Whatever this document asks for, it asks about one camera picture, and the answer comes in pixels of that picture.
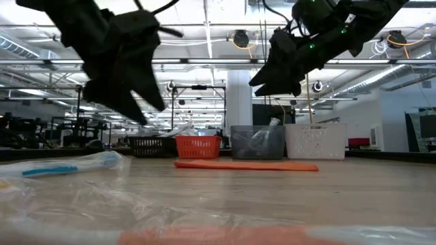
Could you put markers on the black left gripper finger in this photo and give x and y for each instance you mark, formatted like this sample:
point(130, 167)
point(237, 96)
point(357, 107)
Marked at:
point(112, 97)
point(143, 81)

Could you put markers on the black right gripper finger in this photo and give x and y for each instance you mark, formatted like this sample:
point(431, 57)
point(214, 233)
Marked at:
point(269, 79)
point(279, 90)

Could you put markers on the orange mat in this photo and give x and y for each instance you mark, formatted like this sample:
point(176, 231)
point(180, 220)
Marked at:
point(245, 165)

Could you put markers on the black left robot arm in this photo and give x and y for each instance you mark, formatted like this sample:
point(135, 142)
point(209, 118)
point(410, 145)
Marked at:
point(68, 20)

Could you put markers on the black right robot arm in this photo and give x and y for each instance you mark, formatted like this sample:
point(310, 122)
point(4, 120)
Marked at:
point(368, 17)

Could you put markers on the black cabinet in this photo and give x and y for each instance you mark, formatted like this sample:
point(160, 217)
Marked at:
point(265, 115)

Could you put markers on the white column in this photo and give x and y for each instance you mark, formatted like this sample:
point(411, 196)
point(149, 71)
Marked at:
point(238, 117)

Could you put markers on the black robot station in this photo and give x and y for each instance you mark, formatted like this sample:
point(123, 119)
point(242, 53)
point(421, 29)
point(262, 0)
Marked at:
point(13, 131)
point(78, 132)

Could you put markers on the grey translucent bin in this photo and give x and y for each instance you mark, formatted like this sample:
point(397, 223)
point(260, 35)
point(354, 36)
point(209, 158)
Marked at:
point(277, 149)

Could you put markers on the black plastic basket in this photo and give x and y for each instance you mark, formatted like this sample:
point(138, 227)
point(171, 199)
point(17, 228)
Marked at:
point(151, 147)

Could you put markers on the white perforated basket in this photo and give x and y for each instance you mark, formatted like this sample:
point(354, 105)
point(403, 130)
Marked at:
point(316, 143)

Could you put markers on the orange plastic basket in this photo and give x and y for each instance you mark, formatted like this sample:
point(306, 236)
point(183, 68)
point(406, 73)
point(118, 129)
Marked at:
point(198, 147)

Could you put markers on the red box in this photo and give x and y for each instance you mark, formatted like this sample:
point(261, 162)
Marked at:
point(358, 141)

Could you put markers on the dark screen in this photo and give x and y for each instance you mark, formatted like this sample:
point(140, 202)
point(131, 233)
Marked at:
point(427, 129)

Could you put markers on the orange wrapped toothbrush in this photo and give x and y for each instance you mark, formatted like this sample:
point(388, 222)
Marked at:
point(221, 236)

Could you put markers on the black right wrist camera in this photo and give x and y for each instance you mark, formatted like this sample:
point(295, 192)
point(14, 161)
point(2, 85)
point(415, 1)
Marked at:
point(282, 44)

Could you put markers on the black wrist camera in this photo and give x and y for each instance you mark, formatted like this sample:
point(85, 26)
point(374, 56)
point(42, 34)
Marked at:
point(136, 27)
point(282, 44)

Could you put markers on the black gantry frame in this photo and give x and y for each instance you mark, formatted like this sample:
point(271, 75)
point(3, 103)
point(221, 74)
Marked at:
point(79, 114)
point(204, 87)

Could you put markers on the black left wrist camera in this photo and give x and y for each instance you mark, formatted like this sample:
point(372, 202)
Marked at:
point(136, 27)

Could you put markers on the silver ventilation duct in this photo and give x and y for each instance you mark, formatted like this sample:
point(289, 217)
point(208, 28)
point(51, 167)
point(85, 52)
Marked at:
point(385, 76)
point(10, 46)

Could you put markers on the white wall box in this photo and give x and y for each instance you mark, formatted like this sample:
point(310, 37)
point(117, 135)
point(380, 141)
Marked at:
point(376, 136)

